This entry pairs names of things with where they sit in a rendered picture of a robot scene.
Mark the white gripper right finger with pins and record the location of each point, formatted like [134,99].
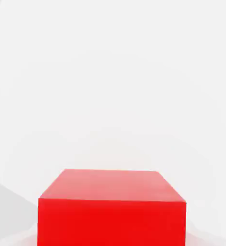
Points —
[193,241]

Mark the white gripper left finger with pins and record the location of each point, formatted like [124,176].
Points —
[32,239]

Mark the small red cube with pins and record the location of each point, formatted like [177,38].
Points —
[111,221]

